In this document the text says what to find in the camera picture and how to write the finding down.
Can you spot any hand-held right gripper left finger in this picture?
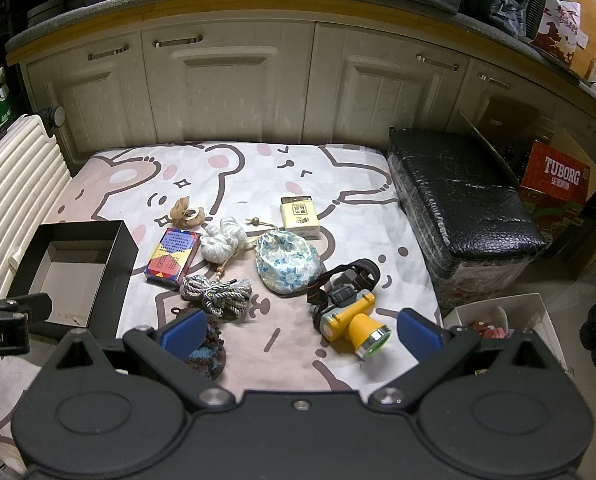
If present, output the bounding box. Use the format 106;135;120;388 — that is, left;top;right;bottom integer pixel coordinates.
48;308;239;411

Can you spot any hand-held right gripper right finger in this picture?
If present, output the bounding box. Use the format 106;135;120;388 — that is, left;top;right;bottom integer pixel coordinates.
369;308;546;410

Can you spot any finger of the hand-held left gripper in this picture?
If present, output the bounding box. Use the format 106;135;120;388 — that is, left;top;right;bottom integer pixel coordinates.
0;294;53;325

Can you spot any dark crochet piece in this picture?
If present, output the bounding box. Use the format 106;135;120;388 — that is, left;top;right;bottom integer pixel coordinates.
173;306;227;380

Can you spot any grey braided rope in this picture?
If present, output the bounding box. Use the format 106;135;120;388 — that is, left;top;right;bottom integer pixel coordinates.
180;274;253;318

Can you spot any yellow headlamp with strap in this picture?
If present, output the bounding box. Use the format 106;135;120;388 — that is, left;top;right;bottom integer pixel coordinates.
306;258;393;359

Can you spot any colourful patterned box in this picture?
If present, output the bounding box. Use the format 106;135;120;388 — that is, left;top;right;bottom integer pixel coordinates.
144;228;200;287

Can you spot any black box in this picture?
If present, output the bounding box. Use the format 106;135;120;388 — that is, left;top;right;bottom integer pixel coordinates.
6;220;139;341

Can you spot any white yarn bundle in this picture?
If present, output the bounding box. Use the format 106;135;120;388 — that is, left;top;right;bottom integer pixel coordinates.
199;217;249;264

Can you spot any brown fabric flower hair clip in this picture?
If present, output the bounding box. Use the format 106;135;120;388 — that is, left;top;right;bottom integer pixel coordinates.
169;198;209;227

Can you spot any blue floral drawstring pouch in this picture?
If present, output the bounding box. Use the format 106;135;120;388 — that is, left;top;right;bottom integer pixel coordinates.
245;217;323;295

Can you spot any cream and gold small pack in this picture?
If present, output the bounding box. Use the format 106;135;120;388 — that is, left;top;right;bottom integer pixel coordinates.
279;196;321;238

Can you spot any white floor box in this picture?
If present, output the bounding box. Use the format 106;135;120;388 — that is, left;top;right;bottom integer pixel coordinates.
443;293;569;376

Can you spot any white ribbed radiator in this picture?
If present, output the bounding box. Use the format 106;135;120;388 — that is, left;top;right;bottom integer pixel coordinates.
0;106;73;281

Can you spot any black padded bench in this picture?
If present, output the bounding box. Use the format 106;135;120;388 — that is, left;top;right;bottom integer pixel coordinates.
388;126;548;309

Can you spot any bear printed blanket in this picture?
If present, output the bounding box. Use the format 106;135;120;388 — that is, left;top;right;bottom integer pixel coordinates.
0;141;443;461

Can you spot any brown cardboard sheet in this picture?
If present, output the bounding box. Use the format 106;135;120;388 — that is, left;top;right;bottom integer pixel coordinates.
458;92;544;186

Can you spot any red beer carton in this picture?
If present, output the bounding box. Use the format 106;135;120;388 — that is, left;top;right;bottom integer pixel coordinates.
519;141;591;206

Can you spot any cream cabinet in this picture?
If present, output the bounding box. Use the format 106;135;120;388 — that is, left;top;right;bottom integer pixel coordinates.
20;20;596;161

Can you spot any red and white bag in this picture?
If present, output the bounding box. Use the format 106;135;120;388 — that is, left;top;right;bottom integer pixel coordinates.
533;0;586;68

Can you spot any grey fan heater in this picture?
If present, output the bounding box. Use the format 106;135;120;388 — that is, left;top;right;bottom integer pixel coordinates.
520;0;549;41

